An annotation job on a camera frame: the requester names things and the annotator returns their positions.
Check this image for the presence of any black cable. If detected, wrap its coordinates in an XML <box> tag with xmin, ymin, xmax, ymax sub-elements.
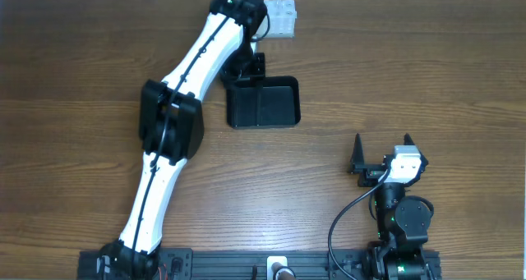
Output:
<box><xmin>150</xmin><ymin>0</ymin><xmax>271</xmax><ymax>168</ymax></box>
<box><xmin>327</xmin><ymin>168</ymin><xmax>391</xmax><ymax>280</ymax></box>

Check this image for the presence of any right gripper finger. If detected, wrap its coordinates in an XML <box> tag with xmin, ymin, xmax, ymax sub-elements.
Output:
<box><xmin>403</xmin><ymin>132</ymin><xmax>429</xmax><ymax>171</ymax></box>
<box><xmin>348</xmin><ymin>132</ymin><xmax>367</xmax><ymax>174</ymax></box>

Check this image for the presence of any black tray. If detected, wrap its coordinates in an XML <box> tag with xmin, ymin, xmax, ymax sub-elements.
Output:
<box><xmin>224</xmin><ymin>75</ymin><xmax>302</xmax><ymax>130</ymax></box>

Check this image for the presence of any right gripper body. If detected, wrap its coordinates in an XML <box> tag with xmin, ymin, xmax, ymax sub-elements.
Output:
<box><xmin>357</xmin><ymin>153</ymin><xmax>395</xmax><ymax>188</ymax></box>

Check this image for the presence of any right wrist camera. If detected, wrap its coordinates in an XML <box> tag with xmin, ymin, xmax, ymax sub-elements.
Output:
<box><xmin>384</xmin><ymin>145</ymin><xmax>423</xmax><ymax>186</ymax></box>

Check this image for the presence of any mounting rail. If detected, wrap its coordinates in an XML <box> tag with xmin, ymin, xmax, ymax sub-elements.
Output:
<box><xmin>77</xmin><ymin>248</ymin><xmax>443</xmax><ymax>280</ymax></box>

